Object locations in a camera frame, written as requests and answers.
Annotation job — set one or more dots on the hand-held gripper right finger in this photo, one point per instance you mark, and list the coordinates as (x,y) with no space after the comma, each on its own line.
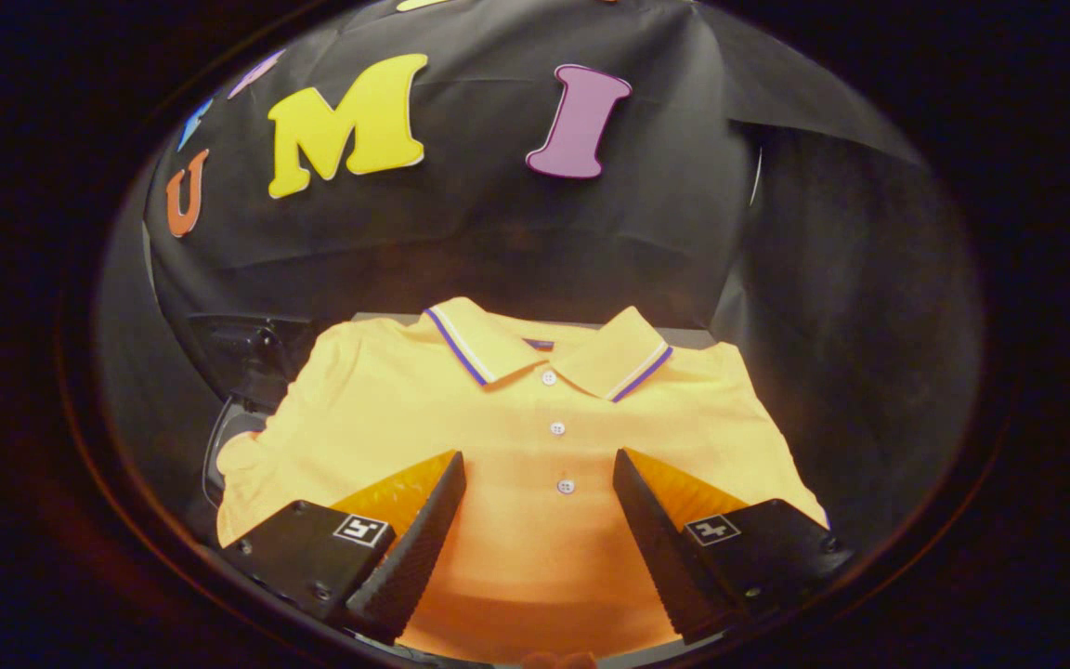
(670,557)

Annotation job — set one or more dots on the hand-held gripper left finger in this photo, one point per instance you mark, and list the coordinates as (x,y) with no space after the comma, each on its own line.
(410,557)

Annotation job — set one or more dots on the yellow polo shirt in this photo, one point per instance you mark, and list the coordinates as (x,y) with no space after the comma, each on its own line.
(535,520)

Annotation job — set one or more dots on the grey washing machine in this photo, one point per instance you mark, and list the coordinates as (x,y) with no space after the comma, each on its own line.
(228,437)

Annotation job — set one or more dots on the dark washing machine lid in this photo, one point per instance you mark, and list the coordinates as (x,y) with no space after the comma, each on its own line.
(247,358)

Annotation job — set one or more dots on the beige cabinet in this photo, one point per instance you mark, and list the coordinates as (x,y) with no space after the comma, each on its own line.
(688,337)

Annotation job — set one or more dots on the black backdrop cloth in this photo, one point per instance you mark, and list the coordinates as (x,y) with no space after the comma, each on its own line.
(461,232)

